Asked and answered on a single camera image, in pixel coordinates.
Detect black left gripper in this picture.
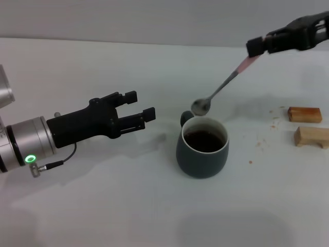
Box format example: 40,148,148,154
46,90,156,149

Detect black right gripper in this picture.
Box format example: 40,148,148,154
246,11,329,58

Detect pink handled metal spoon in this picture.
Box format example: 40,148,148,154
191,56,260,116

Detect dark grey ceramic mug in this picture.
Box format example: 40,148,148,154
176,110,230,179

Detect dark brown coffee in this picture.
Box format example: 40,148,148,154
184,130,224,152

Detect stained flat wooden block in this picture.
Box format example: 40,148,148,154
287,107,323,124

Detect light notched wooden block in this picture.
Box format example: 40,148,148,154
294,126,329,149

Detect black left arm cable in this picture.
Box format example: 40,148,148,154
31,143,78,178

